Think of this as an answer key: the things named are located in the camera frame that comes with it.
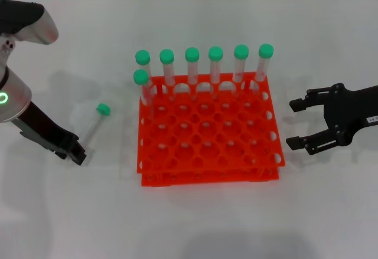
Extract green-capped clear test tube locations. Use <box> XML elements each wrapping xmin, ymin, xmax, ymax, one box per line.
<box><xmin>80</xmin><ymin>103</ymin><xmax>112</xmax><ymax>150</ymax></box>
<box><xmin>254</xmin><ymin>43</ymin><xmax>275</xmax><ymax>83</ymax></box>
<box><xmin>233</xmin><ymin>44</ymin><xmax>250</xmax><ymax>83</ymax></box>
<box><xmin>159</xmin><ymin>48</ymin><xmax>177</xmax><ymax>94</ymax></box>
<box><xmin>135</xmin><ymin>49</ymin><xmax>154</xmax><ymax>94</ymax></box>
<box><xmin>132</xmin><ymin>69</ymin><xmax>156</xmax><ymax>118</ymax></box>
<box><xmin>208</xmin><ymin>45</ymin><xmax>224</xmax><ymax>85</ymax></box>
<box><xmin>184</xmin><ymin>47</ymin><xmax>201</xmax><ymax>86</ymax></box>

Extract orange plastic test tube rack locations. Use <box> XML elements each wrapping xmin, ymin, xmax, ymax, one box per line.
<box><xmin>136</xmin><ymin>71</ymin><xmax>287</xmax><ymax>188</ymax></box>

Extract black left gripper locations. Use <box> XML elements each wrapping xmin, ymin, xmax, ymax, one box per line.
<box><xmin>11</xmin><ymin>101</ymin><xmax>88</xmax><ymax>167</ymax></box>

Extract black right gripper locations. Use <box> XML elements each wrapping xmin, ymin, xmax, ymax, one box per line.
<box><xmin>285</xmin><ymin>83</ymin><xmax>378</xmax><ymax>156</ymax></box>

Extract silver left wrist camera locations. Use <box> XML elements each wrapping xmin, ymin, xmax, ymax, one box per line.
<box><xmin>0</xmin><ymin>0</ymin><xmax>59</xmax><ymax>47</ymax></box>

